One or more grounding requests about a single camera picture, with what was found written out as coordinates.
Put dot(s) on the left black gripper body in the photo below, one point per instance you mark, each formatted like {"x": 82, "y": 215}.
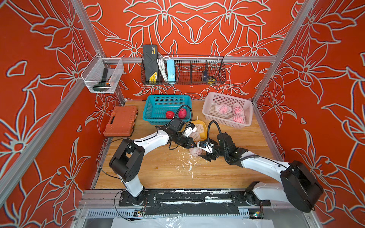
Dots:
{"x": 182, "y": 140}

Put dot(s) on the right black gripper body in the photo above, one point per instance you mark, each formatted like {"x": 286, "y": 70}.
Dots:
{"x": 217, "y": 152}

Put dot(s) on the white foam net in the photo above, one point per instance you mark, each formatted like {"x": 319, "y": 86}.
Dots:
{"x": 201, "y": 130}
{"x": 196, "y": 136}

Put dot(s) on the red apple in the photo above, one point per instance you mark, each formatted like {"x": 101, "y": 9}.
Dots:
{"x": 182, "y": 114}
{"x": 196, "y": 151}

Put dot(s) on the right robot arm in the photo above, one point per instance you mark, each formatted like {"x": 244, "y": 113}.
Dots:
{"x": 295, "y": 184}

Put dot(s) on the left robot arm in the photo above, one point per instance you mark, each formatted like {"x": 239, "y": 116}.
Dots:
{"x": 127, "y": 160}

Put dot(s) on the yellow plastic tray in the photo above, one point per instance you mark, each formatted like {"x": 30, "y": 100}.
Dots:
{"x": 201, "y": 122}

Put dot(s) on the pink plastic basket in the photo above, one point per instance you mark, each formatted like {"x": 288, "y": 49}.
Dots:
{"x": 214, "y": 99}

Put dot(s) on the teal plastic basket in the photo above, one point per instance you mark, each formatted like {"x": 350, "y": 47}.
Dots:
{"x": 157, "y": 106}

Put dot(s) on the yellow tape measure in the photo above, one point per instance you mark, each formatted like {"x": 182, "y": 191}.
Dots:
{"x": 211, "y": 80}

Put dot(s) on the orange tool case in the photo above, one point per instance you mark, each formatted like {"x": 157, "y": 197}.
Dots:
{"x": 121, "y": 122}

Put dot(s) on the light blue power bank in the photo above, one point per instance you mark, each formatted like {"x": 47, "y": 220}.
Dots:
{"x": 170, "y": 63}

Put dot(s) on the black rectangular device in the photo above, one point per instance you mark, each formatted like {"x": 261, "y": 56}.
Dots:
{"x": 150, "y": 64}

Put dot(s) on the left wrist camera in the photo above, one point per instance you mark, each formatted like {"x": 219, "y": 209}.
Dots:
{"x": 190, "y": 129}

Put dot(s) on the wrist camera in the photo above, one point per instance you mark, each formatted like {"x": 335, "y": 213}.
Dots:
{"x": 206, "y": 146}
{"x": 190, "y": 129}

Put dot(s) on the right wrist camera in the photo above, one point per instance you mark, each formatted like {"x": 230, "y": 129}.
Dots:
{"x": 206, "y": 146}

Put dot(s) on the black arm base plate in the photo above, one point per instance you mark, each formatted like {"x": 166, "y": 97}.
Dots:
{"x": 153, "y": 197}

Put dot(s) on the black wire wall basket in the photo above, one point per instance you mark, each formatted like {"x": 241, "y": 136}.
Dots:
{"x": 190, "y": 70}

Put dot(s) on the dark green tool handle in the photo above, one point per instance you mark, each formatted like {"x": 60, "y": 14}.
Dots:
{"x": 102, "y": 86}

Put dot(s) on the clear acrylic wall box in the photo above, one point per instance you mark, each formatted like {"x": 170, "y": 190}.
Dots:
{"x": 94, "y": 71}

